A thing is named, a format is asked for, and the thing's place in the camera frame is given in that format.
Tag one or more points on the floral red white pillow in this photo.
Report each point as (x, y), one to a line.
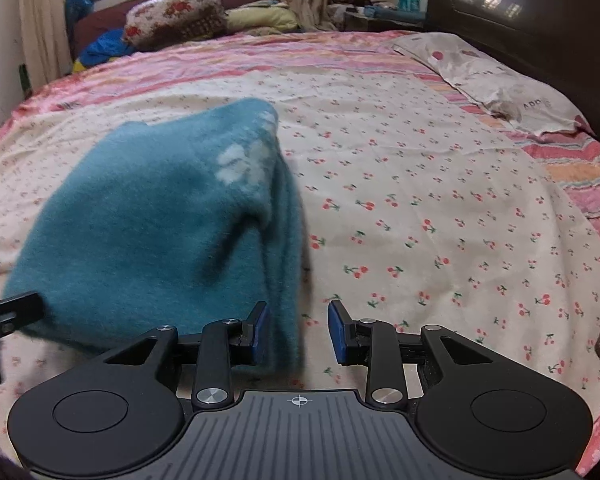
(175, 10)

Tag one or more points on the cluttered dark nightstand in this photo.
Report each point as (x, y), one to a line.
(380, 22)

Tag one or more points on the white printed pillow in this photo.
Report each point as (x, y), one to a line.
(480, 75)

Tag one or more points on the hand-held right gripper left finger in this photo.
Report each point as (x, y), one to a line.
(261, 335)

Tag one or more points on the blue plastic bag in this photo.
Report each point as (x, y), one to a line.
(77, 5)

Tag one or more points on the teal knit sweater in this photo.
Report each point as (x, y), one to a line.
(155, 210)

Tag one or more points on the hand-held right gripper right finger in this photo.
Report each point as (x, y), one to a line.
(337, 335)

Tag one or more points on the folded yellow blanket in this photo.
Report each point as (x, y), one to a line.
(265, 19)

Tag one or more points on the dark brown headboard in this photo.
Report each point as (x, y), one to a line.
(530, 10)

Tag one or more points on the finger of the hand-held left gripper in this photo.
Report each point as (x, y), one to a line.
(20, 307)

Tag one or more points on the dark green object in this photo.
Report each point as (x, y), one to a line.
(24, 80)

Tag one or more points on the blue and yellow cloth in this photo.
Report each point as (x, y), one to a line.
(105, 47)

